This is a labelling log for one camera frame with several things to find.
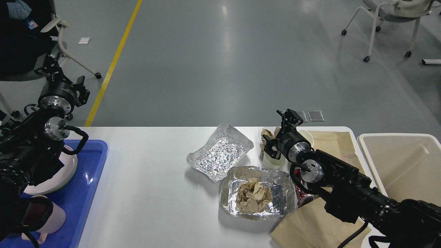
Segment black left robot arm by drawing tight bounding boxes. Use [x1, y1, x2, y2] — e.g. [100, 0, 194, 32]
[0, 55, 90, 248]

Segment blue plastic tray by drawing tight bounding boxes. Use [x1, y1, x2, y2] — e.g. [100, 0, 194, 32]
[0, 139, 109, 248]

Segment white paper cup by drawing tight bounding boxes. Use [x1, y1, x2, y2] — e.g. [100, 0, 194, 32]
[298, 129, 315, 147]
[263, 152, 286, 170]

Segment brown paper bag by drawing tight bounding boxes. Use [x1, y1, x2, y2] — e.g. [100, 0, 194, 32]
[271, 130, 371, 248]

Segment silver floor outlet plates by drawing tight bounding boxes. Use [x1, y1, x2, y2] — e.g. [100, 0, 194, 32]
[297, 111, 325, 122]

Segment grey chair in background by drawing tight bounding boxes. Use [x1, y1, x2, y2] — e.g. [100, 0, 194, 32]
[341, 0, 434, 63]

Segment pink mug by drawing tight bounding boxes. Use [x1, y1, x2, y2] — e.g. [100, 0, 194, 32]
[21, 195, 66, 244]

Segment crushed red soda can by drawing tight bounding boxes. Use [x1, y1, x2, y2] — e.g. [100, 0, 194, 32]
[294, 168, 315, 207]

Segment small crumpled brown paper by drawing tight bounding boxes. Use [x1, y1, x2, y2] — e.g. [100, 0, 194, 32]
[260, 126, 281, 153]

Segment crumpled brown paper ball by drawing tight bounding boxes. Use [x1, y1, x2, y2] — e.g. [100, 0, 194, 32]
[236, 178, 273, 214]

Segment grey office chair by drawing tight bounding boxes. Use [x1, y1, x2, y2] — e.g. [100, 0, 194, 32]
[0, 15, 102, 121]

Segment green plate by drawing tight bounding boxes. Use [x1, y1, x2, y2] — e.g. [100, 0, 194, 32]
[45, 153, 78, 194]

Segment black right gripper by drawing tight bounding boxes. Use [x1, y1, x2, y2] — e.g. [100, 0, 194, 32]
[264, 109, 311, 162]

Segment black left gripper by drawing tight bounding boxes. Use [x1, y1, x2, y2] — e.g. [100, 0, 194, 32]
[34, 53, 90, 115]

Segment white floor tag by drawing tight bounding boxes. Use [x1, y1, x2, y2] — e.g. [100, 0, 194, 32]
[78, 37, 91, 44]

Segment white object at right edge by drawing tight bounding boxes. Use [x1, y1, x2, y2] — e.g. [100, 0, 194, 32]
[421, 59, 441, 65]

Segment pink plate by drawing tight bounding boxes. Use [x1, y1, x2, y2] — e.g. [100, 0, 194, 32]
[24, 152, 78, 196]

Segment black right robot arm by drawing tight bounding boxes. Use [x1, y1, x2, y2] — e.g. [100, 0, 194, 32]
[263, 109, 441, 248]

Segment foil tray with paper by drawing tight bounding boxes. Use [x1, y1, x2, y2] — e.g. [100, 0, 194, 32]
[219, 166, 297, 221]

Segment beige plastic bin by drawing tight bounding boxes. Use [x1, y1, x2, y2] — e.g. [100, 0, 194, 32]
[358, 133, 441, 206]

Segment person in black clothes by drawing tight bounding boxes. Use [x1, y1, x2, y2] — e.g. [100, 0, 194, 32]
[0, 0, 59, 78]

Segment empty crumpled foil tray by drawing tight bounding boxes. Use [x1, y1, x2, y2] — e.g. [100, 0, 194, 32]
[186, 123, 254, 183]

